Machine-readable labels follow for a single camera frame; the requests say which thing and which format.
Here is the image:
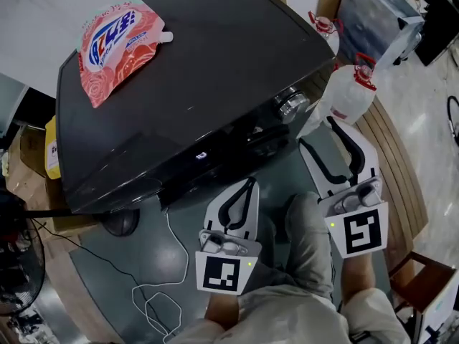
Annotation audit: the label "white cable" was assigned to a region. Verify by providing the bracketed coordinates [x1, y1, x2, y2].
[131, 211, 190, 338]

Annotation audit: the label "clear plastic storage bin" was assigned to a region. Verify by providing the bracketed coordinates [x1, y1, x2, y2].
[336, 0, 426, 71]

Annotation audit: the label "black standing fan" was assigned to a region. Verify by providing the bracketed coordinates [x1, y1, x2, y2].
[0, 188, 141, 317]

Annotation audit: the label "silver metal control knob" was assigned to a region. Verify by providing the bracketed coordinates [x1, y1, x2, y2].
[274, 87, 310, 124]

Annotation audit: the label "teal glass panel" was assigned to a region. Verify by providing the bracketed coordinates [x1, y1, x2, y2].
[0, 73, 29, 135]

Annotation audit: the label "person's grey trousers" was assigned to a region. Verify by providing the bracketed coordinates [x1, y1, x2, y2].
[247, 191, 338, 300]

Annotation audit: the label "person's left forearm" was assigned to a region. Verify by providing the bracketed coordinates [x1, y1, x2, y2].
[204, 292, 240, 333]

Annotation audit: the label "black floor cable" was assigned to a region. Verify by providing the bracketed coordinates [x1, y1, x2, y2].
[32, 216, 173, 340]

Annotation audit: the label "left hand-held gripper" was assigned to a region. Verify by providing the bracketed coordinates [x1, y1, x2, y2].
[195, 176, 262, 296]

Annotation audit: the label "wooden slatted platform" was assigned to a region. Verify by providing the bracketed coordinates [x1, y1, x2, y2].
[353, 97, 430, 275]

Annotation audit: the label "white box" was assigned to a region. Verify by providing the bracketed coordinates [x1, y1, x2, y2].
[417, 274, 459, 344]

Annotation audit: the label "clear water jug red cap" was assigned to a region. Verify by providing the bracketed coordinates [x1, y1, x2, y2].
[308, 11, 345, 55]
[297, 102, 327, 138]
[317, 52, 377, 123]

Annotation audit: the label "silver suitcase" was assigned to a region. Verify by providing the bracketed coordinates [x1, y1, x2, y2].
[392, 30, 422, 67]

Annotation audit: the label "black hoop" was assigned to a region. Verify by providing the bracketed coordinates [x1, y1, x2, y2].
[447, 95, 459, 139]

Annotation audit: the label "black cabinet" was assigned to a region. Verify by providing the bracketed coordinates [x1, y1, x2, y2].
[415, 0, 459, 67]

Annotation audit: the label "person's white shirt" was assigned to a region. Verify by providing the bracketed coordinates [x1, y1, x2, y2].
[168, 283, 412, 344]

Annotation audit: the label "brown cardboard boxes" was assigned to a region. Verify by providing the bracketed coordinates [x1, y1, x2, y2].
[5, 123, 98, 239]

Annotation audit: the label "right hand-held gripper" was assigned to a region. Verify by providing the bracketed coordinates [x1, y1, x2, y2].
[298, 117, 389, 259]

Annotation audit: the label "person's right forearm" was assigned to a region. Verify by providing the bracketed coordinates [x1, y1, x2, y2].
[340, 254, 377, 306]

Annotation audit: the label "pink detergent pouch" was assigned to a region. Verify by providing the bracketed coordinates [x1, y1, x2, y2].
[77, 0, 175, 110]

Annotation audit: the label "yellow lidded black bin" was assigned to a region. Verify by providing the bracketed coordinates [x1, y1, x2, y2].
[44, 115, 62, 181]

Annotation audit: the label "brown wooden stool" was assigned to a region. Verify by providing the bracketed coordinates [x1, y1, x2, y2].
[389, 251, 458, 344]

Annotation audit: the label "black washing machine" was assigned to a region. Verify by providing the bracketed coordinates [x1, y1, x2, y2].
[55, 0, 340, 214]

